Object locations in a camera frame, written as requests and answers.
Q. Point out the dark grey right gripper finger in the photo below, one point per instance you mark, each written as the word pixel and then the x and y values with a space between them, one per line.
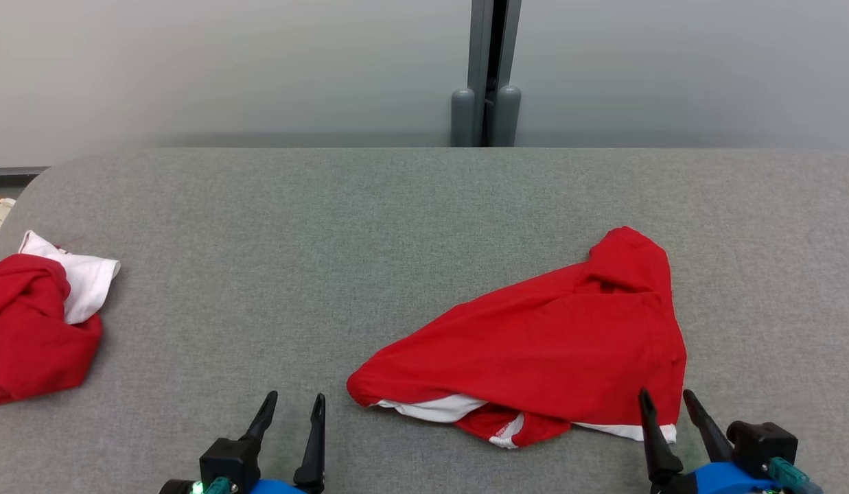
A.
pixel 709 432
pixel 657 453

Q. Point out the red white garment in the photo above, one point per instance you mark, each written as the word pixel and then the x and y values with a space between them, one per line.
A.
pixel 26 343

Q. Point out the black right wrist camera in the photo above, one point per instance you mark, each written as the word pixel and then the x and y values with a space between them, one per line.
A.
pixel 760 442

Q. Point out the grey partition post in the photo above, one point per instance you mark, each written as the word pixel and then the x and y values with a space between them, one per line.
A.
pixel 480 41

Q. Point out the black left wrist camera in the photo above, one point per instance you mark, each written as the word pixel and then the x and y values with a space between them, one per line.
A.
pixel 228 463

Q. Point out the white cloth garment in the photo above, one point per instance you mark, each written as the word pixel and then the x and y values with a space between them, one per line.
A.
pixel 88 281

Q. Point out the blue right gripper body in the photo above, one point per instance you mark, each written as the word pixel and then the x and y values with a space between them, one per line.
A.
pixel 726 480

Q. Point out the red and white jersey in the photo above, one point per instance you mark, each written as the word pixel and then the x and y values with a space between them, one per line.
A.
pixel 548 329

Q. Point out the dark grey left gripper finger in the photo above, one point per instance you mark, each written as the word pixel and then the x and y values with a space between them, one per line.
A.
pixel 263 418
pixel 316 453

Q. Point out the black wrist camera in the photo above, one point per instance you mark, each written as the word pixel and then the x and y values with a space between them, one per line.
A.
pixel 228 463
pixel 760 442

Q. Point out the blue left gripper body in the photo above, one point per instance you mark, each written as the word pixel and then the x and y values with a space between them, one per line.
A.
pixel 276 488

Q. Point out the grey cylindrical post foot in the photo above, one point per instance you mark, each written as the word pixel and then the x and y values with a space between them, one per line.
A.
pixel 462 120
pixel 507 116

